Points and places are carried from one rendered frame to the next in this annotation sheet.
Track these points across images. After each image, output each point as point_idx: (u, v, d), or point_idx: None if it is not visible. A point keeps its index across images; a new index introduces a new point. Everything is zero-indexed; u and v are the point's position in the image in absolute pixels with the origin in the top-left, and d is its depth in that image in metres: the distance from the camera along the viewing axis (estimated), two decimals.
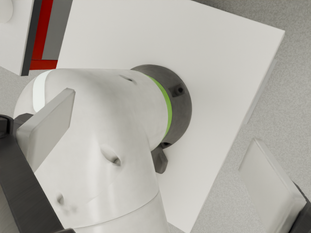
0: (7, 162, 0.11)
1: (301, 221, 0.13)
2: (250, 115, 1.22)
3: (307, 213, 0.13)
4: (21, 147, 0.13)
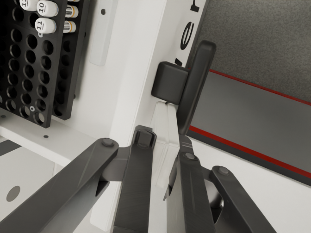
0: (137, 167, 0.13)
1: (181, 171, 0.14)
2: None
3: (180, 161, 0.15)
4: (155, 156, 0.16)
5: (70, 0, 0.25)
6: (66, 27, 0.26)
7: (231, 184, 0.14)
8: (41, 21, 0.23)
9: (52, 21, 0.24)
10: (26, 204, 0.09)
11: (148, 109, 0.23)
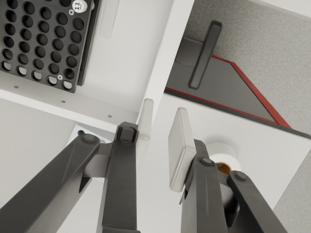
0: (121, 163, 0.13)
1: (197, 175, 0.14)
2: None
3: (197, 165, 0.15)
4: (138, 151, 0.16)
5: None
6: None
7: (248, 189, 0.14)
8: (78, 2, 0.28)
9: (84, 1, 0.29)
10: (9, 205, 0.09)
11: None
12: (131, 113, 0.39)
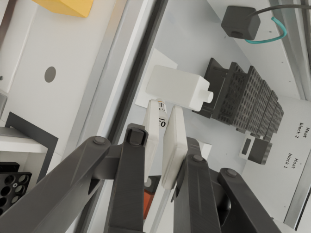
0: (129, 165, 0.13)
1: (189, 173, 0.14)
2: None
3: (189, 162, 0.15)
4: (147, 153, 0.16)
5: None
6: None
7: (239, 187, 0.14)
8: None
9: None
10: (19, 204, 0.09)
11: None
12: None
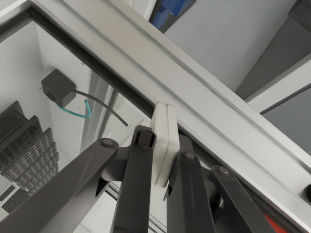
0: (137, 167, 0.13)
1: (181, 171, 0.14)
2: None
3: (180, 161, 0.15)
4: (155, 156, 0.16)
5: None
6: None
7: (231, 184, 0.14)
8: None
9: None
10: (26, 204, 0.09)
11: None
12: None
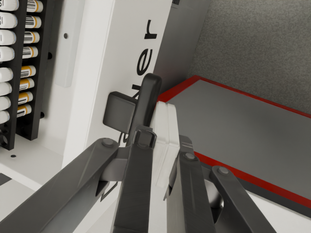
0: (137, 167, 0.13)
1: (181, 171, 0.14)
2: None
3: (181, 161, 0.15)
4: (155, 156, 0.16)
5: (30, 27, 0.25)
6: (27, 52, 0.26)
7: (231, 184, 0.14)
8: None
9: (9, 48, 0.24)
10: (26, 204, 0.09)
11: (102, 136, 0.23)
12: None
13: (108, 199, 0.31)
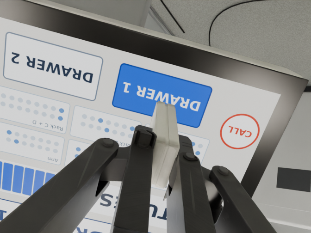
0: (137, 167, 0.13)
1: (181, 171, 0.14)
2: None
3: (180, 161, 0.15)
4: (155, 156, 0.16)
5: None
6: None
7: (231, 184, 0.14)
8: None
9: None
10: (26, 204, 0.09)
11: None
12: None
13: None
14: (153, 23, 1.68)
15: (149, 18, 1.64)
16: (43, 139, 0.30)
